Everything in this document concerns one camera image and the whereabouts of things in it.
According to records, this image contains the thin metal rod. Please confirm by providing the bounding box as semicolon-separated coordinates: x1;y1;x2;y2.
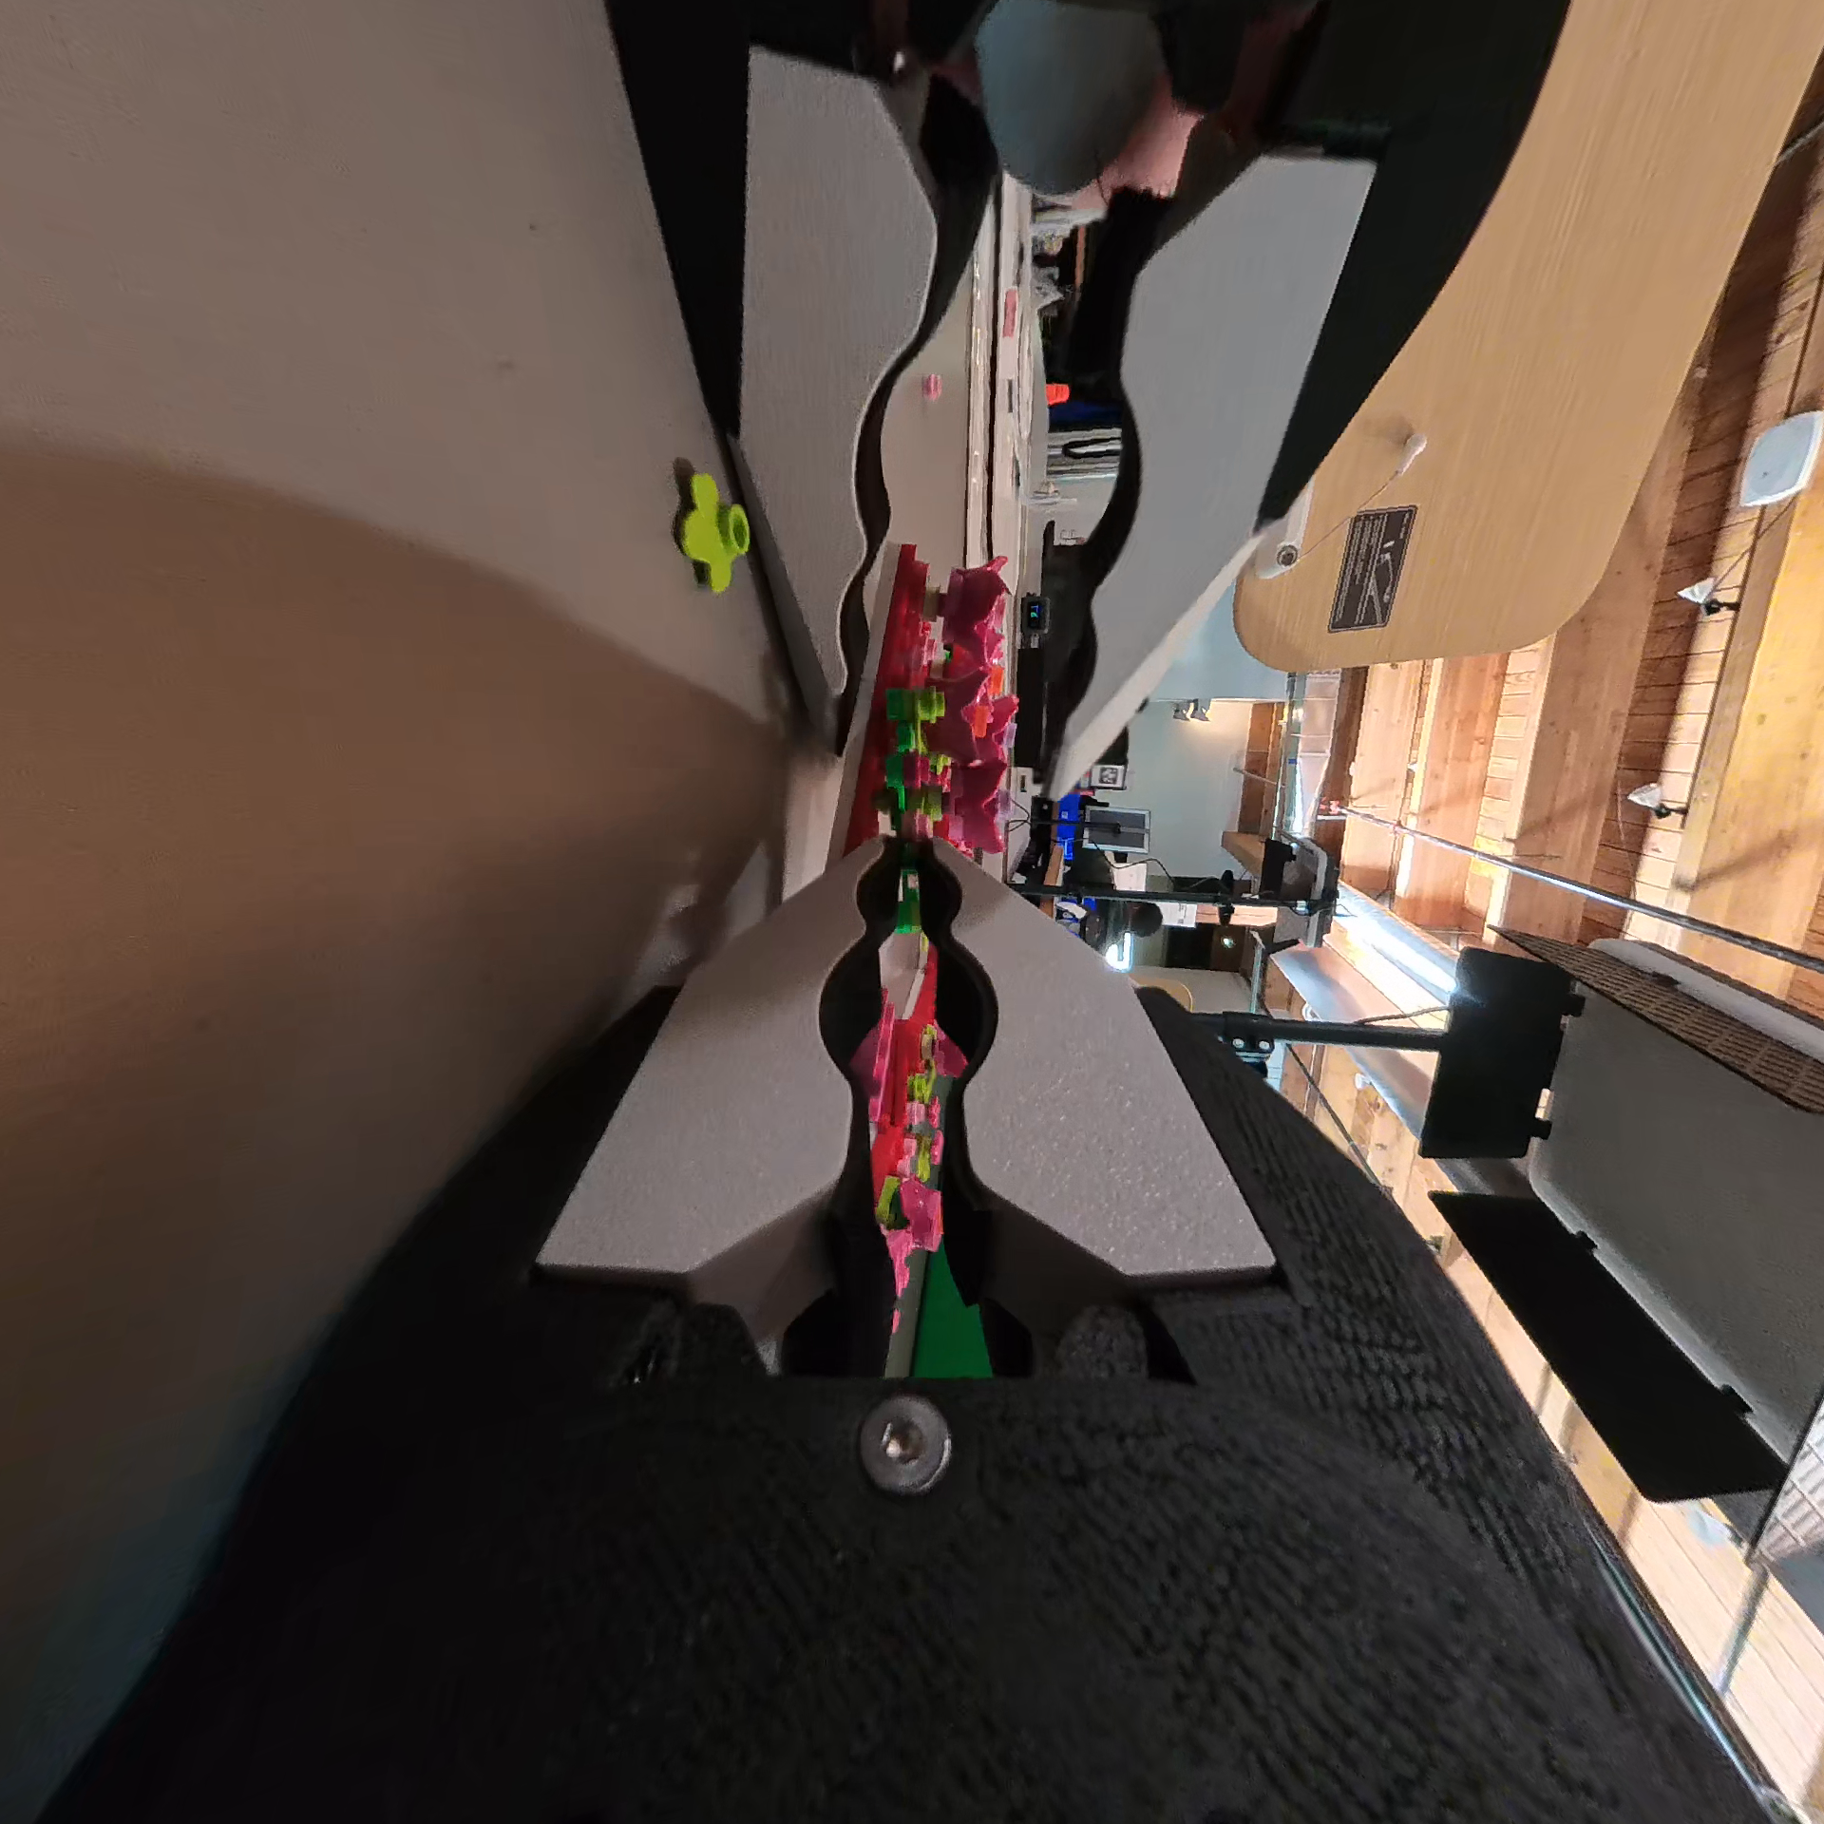
1318;801;1824;976

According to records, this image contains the black stand pole with clamp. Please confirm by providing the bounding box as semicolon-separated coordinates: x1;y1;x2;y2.
1218;1009;1455;1059

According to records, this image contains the green storage bin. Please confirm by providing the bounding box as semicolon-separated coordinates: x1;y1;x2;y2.
911;1252;994;1379

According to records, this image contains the wooden board with black label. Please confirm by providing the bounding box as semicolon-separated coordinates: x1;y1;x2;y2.
1232;0;1824;676

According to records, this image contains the lime lego leaf piece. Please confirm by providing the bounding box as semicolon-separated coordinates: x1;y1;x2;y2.
673;470;754;592

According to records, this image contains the silver ventilation duct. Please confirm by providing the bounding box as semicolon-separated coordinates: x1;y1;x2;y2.
1324;884;1455;999

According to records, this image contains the person's left hand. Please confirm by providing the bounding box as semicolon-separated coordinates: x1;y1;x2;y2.
1094;102;1216;203

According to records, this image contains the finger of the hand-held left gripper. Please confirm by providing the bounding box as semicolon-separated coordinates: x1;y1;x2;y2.
1037;149;1381;803
729;46;942;753

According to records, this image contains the black flat panel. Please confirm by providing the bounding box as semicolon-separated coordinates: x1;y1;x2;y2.
1428;1190;1790;1504

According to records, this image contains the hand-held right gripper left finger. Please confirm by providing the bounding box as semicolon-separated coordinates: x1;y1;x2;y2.
537;838;899;1348

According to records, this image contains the red pink lego flower wreath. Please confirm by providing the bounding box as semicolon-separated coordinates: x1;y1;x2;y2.
840;546;1024;1332

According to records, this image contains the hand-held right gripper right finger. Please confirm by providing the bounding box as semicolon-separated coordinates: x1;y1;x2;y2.
919;838;1276;1314

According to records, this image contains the grey housing with mesh panel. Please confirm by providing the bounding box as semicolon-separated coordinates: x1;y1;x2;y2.
1489;927;1824;1460

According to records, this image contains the black mounted box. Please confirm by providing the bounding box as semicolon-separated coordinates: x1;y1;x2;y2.
1417;943;1587;1163

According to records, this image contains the white ceiling device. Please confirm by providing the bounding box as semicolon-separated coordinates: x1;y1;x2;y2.
1739;411;1824;510

